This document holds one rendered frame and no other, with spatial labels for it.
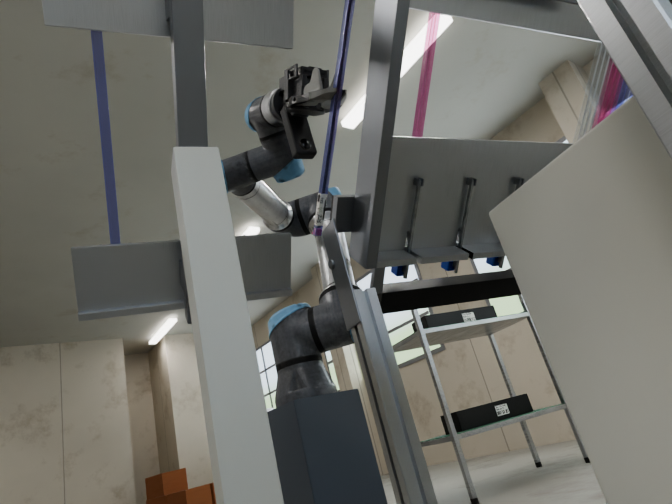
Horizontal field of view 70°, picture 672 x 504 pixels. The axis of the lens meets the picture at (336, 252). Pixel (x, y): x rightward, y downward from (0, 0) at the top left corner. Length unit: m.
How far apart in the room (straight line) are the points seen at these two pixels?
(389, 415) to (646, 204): 0.42
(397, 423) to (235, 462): 0.24
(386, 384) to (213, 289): 0.28
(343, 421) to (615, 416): 0.76
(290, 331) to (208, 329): 0.62
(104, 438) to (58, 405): 0.84
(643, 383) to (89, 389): 8.51
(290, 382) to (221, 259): 0.60
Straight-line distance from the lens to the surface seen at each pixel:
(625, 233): 0.44
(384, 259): 0.78
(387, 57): 0.72
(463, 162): 0.86
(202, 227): 0.62
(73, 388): 8.72
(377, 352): 0.71
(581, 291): 0.47
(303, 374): 1.16
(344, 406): 1.16
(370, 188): 0.74
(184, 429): 8.97
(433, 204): 0.85
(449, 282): 0.90
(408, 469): 0.70
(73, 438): 8.60
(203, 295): 0.59
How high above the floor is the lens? 0.43
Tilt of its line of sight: 22 degrees up
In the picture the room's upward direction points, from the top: 15 degrees counter-clockwise
